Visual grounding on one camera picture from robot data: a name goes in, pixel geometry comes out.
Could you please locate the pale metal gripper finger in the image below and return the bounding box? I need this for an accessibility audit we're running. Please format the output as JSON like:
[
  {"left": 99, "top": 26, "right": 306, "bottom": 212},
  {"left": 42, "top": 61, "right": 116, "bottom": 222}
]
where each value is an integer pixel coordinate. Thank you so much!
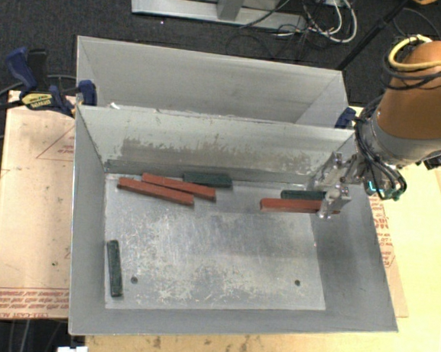
[
  {"left": 317, "top": 182, "right": 354, "bottom": 221},
  {"left": 310, "top": 148, "right": 343, "bottom": 193}
]

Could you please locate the dark green flat block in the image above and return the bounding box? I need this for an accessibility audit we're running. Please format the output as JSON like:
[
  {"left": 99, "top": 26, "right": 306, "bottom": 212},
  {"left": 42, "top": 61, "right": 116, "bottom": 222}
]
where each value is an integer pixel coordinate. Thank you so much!
[
  {"left": 181, "top": 170, "right": 235, "bottom": 190},
  {"left": 280, "top": 188, "right": 327, "bottom": 205},
  {"left": 101, "top": 238, "right": 129, "bottom": 299}
]

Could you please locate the red-brown flat block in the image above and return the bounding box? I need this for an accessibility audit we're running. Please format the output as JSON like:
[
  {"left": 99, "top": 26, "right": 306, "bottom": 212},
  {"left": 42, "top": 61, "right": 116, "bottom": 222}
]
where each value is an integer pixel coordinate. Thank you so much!
[
  {"left": 259, "top": 195, "right": 342, "bottom": 220},
  {"left": 139, "top": 171, "right": 219, "bottom": 203},
  {"left": 115, "top": 176, "right": 198, "bottom": 208}
]

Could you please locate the grey metal bin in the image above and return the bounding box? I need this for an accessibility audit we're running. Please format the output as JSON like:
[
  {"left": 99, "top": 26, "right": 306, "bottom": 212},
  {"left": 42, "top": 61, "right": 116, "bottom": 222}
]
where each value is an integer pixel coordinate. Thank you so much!
[{"left": 51, "top": 35, "right": 423, "bottom": 352}]

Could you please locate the brown cardboard board, red print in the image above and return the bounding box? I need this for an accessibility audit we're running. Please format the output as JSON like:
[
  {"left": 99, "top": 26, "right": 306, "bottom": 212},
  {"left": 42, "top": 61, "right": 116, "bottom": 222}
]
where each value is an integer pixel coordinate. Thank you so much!
[{"left": 0, "top": 89, "right": 426, "bottom": 352}]

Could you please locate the black cylinder on white bracket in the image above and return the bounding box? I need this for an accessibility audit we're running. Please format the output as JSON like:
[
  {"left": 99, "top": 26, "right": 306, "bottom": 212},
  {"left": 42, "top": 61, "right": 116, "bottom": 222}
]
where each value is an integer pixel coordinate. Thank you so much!
[{"left": 420, "top": 144, "right": 441, "bottom": 173}]

